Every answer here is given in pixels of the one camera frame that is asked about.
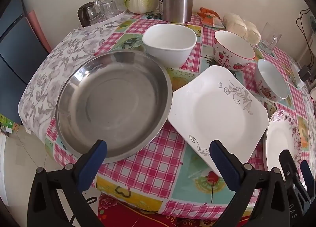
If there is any black charger cable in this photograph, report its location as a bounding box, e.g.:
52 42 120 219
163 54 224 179
296 9 312 70
300 9 316 70

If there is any clear glass mug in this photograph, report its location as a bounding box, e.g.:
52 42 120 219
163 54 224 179
259 22 282 54

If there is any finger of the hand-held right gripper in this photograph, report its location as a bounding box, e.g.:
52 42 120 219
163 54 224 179
278 149 311 206
299 160 315 193

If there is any bag of steamed buns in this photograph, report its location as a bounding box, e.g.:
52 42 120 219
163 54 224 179
223 12 261 46

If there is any black charger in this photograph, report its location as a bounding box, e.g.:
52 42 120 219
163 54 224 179
298 65 313 81

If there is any green carton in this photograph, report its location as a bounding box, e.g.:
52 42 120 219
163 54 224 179
0 114 19 134

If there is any red floral white bowl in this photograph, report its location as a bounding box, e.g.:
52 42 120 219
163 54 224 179
254 59 289 101

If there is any pink checkered picture tablecloth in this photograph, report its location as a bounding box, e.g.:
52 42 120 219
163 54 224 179
44 11 316 220

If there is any grey floral cloth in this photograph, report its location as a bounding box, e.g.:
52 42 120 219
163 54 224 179
18 11 129 135

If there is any orange snack packet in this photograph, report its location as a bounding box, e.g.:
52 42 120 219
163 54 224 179
197 7 221 28

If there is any large stainless steel basin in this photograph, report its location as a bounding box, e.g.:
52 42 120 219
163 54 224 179
55 50 173 164

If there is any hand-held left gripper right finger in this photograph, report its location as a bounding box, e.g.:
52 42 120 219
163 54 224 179
209 139 294 227

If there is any blue cabinet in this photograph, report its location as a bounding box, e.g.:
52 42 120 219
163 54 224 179
0 0 51 124

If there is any white power strip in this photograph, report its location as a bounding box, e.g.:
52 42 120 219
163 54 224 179
291 64 307 89

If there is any plain white square bowl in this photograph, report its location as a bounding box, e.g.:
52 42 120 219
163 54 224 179
142 23 197 68

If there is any white square vine-print plate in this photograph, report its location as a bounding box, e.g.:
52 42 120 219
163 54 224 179
167 65 269 168

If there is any pink floral round plate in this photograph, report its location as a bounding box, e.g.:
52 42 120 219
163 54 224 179
263 110 302 176

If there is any strawberry print bowl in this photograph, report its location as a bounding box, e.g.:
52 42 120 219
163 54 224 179
213 30 256 71

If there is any red floral cloth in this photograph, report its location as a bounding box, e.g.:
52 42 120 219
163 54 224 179
97 192 247 227

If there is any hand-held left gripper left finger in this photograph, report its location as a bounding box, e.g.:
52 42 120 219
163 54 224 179
27 139 108 227

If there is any pink board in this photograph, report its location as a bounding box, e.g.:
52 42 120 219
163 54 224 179
27 9 52 53

